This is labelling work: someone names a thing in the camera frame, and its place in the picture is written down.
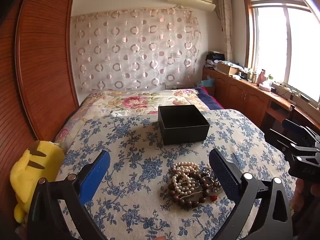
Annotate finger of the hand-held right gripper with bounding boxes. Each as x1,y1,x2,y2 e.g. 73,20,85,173
282,119,320,148
264,129,320,163

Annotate cardboard box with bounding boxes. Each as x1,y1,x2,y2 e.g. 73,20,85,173
216,62,240,76

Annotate blue and red blanket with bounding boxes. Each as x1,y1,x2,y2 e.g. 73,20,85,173
195,86,224,110

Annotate yellow plush toy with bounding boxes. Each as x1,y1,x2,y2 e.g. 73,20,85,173
9,140,66,224

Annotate small bottles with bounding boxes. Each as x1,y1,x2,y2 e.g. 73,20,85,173
246,69,258,83

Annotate pink floral quilt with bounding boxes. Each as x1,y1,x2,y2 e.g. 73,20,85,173
54,89,210,145

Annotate window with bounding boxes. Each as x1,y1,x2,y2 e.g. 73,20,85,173
244,0,320,108

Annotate tissue pack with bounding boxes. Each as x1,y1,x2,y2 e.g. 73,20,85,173
259,80,273,92

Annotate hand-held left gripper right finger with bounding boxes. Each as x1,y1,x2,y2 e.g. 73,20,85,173
209,148,293,240

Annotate dark wooden bead bracelet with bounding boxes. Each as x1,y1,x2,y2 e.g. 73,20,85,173
166,171,223,208

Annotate blue floral bedspread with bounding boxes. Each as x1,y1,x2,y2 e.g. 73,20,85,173
55,109,298,240

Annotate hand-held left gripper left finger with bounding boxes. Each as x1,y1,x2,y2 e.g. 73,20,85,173
27,150,111,240

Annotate black jewelry box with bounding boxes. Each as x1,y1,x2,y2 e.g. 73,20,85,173
158,104,210,146

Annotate pile of clutter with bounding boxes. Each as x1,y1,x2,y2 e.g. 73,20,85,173
205,51,225,68

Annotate circle patterned wall fabric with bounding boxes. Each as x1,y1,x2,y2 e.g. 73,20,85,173
71,7,202,92

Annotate wooden cabinet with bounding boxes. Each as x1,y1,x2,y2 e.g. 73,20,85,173
202,67,320,140

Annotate teal bag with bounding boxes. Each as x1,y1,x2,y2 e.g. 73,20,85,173
196,77,215,88

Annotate pale window curtain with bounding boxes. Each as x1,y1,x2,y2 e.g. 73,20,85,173
217,0,234,62

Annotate pearl bead bracelets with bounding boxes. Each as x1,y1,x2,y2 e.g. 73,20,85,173
171,162,200,197

